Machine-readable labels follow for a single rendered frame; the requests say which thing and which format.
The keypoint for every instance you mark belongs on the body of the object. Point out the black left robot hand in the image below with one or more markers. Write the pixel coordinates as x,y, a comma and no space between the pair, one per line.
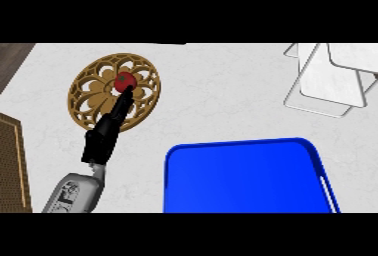
103,133

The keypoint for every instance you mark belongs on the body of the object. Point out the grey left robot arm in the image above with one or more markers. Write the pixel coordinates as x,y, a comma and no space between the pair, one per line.
74,193

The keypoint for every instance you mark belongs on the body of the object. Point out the blue tray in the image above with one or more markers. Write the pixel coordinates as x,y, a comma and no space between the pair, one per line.
245,176

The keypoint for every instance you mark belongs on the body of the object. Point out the round gold openwork trivet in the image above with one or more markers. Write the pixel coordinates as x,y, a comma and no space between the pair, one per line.
93,100

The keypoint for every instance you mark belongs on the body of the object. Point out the red tomato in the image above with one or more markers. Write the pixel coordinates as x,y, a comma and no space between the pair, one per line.
124,80

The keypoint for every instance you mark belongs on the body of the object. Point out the brown woven panel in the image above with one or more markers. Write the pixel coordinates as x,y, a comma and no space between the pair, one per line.
12,166

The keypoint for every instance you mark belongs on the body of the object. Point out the dark brown wooden panel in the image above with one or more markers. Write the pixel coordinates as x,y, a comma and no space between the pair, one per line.
12,58

